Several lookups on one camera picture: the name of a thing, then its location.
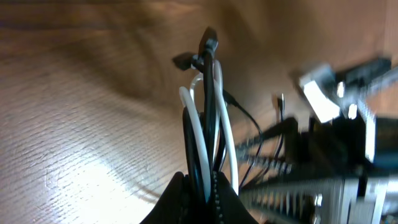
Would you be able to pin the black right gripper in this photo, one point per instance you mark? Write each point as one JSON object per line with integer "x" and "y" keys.
{"x": 313, "y": 161}

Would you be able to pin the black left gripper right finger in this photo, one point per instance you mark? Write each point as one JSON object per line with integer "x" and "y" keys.
{"x": 226, "y": 207}

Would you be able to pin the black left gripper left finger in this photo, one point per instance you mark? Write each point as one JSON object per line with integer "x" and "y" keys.
{"x": 174, "y": 205}

